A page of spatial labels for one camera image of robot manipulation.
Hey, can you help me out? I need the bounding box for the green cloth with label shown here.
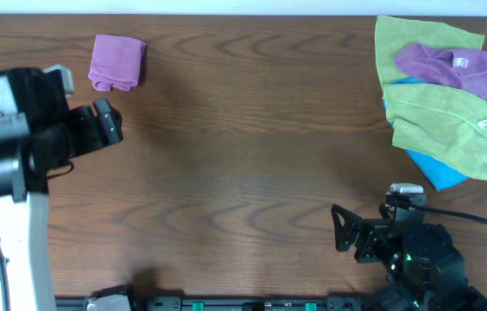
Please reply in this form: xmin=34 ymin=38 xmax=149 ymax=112
xmin=383 ymin=83 xmax=487 ymax=181

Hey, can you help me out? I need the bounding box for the blue cloth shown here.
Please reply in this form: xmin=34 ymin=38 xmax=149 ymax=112
xmin=382 ymin=77 xmax=468 ymax=192

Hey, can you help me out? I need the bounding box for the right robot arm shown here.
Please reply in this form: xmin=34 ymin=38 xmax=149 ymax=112
xmin=331 ymin=191 xmax=487 ymax=311

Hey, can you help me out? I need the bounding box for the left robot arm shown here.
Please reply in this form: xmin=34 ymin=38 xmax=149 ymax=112
xmin=0 ymin=65 xmax=123 ymax=311

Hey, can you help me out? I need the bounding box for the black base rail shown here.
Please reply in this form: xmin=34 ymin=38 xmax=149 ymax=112
xmin=55 ymin=286 xmax=375 ymax=311

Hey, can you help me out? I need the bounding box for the large green cloth top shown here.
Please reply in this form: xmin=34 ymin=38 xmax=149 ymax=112
xmin=374 ymin=16 xmax=484 ymax=86

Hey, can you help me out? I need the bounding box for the purple microfiber cloth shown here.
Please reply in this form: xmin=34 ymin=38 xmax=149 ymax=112
xmin=88 ymin=35 xmax=146 ymax=92

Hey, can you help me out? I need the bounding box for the purple cloth with label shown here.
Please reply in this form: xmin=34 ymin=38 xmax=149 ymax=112
xmin=395 ymin=42 xmax=487 ymax=99

